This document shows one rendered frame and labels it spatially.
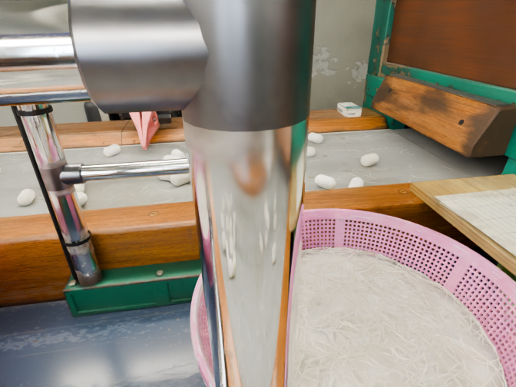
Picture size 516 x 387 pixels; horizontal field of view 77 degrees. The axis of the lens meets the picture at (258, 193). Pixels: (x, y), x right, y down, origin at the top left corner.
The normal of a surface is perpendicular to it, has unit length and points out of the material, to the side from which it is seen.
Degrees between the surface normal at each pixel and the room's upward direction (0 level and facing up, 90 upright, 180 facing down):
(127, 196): 0
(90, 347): 0
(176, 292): 90
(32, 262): 90
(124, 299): 90
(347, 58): 90
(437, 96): 66
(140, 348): 0
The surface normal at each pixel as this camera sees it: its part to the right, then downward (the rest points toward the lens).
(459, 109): -0.91, -0.29
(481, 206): -0.01, -0.88
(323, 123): 0.10, -0.30
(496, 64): -0.99, 0.08
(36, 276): 0.15, 0.46
